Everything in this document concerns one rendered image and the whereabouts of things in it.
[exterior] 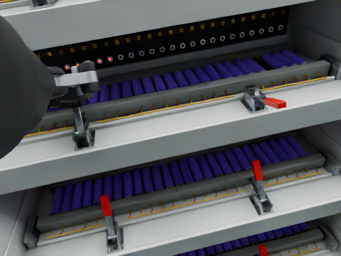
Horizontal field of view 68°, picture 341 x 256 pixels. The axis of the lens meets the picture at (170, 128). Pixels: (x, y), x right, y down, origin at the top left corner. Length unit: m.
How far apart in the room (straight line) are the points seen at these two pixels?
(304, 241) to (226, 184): 0.24
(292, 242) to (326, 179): 0.17
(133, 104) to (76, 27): 0.14
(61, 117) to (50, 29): 0.14
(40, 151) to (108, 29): 0.20
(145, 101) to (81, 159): 0.13
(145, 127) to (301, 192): 0.32
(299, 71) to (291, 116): 0.09
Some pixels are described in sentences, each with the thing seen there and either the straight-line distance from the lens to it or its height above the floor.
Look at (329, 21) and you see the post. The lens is 0.56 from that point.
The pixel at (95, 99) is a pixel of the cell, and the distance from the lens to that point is 0.46.
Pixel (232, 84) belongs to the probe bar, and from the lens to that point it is 0.44.
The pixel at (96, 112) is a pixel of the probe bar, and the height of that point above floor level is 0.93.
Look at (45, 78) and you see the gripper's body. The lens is 0.19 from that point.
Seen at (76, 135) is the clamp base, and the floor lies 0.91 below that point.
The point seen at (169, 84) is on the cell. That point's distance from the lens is 0.46.
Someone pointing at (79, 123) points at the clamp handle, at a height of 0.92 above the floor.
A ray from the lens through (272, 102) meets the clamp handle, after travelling 0.35.
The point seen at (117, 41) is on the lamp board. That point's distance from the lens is 0.50.
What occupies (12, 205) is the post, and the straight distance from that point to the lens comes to 0.53.
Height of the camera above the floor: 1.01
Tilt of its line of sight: 18 degrees down
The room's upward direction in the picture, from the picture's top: 10 degrees counter-clockwise
